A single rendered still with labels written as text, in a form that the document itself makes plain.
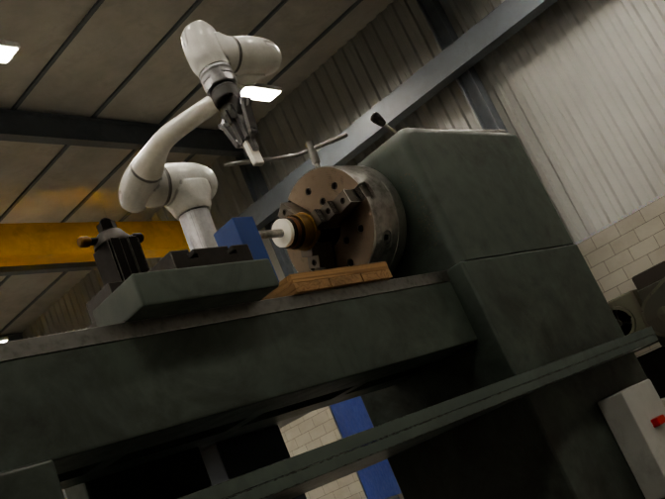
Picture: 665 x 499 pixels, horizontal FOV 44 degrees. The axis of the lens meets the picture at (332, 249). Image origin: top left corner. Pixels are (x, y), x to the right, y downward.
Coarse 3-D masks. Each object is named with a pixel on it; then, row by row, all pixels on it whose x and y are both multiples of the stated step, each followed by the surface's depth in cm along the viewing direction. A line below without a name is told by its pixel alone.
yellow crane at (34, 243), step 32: (0, 224) 1340; (32, 224) 1384; (64, 224) 1432; (96, 224) 1482; (128, 224) 1535; (160, 224) 1595; (0, 256) 1313; (32, 256) 1362; (64, 256) 1416; (160, 256) 1604
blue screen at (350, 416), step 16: (352, 400) 950; (336, 416) 1065; (352, 416) 977; (368, 416) 903; (352, 432) 1007; (384, 464) 909; (368, 480) 1014; (384, 480) 934; (368, 496) 1045; (384, 496) 961
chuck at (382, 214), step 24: (336, 168) 201; (360, 168) 205; (312, 192) 207; (336, 192) 201; (384, 192) 200; (360, 216) 197; (384, 216) 197; (336, 240) 212; (360, 240) 197; (336, 264) 203
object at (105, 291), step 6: (114, 282) 160; (120, 282) 161; (102, 288) 161; (108, 288) 159; (114, 288) 159; (96, 294) 162; (102, 294) 161; (108, 294) 159; (90, 300) 164; (96, 300) 162; (102, 300) 161; (90, 306) 164; (96, 306) 163; (90, 312) 164
